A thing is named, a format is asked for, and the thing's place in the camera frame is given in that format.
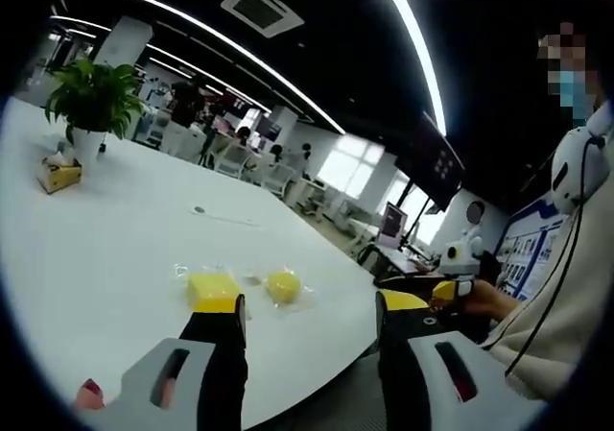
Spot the yellow rectangular silicone block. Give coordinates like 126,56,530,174
185,272,242,314

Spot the pink lit desktop monitor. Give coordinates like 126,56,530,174
377,202,410,250

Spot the white chest-worn device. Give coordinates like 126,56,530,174
550,111,614,211

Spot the white square pillar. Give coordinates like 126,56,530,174
93,14,154,70

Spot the yellow square packet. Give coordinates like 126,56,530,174
171,260,250,316

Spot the blue and white wall poster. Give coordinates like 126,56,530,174
496,196,575,305

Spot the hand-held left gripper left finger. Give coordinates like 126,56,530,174
89,294,249,431

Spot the ceiling air conditioner vent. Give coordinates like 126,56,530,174
220,0,306,39

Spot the large black hanging screen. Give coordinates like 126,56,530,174
395,111,465,212

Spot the white office chair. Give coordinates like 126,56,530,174
214,142,253,180

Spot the person's right hand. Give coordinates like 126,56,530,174
472,279,522,319

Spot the yellow round silicone block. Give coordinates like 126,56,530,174
265,271,303,306

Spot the person's left hand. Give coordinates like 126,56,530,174
73,377,107,411

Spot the bright window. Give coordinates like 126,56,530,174
317,135,386,201

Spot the green potted plant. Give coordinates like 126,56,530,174
43,57,148,166

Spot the long curved ceiling light strip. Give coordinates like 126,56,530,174
372,0,450,137

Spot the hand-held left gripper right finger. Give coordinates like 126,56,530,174
375,288,549,431

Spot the white cable with round puck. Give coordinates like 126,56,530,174
190,204,261,227

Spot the person's cream sweater torso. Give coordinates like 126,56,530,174
522,99,614,355

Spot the straight ceiling light strip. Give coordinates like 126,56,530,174
129,0,347,135

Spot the yellow tissue box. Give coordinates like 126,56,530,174
35,155,83,196

